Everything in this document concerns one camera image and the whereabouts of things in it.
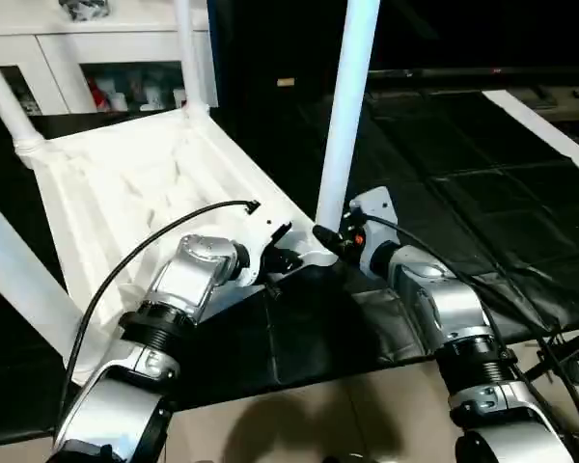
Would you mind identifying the white plastic children's table top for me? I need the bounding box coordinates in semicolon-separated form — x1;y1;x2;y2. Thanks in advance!
19;106;341;363

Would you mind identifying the black metal bar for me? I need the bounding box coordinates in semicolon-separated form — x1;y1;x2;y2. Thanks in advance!
367;66;579;81

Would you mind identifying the white flat board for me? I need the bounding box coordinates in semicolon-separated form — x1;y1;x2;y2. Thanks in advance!
482;89;579;173

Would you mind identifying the white glass-door cabinet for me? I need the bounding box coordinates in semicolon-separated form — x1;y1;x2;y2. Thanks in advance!
0;0;219;119

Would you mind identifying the dark object on cabinet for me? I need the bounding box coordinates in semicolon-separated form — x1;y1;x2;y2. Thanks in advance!
60;0;111;22

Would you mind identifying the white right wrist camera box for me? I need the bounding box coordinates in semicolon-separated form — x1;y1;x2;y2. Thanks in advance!
349;187;399;248

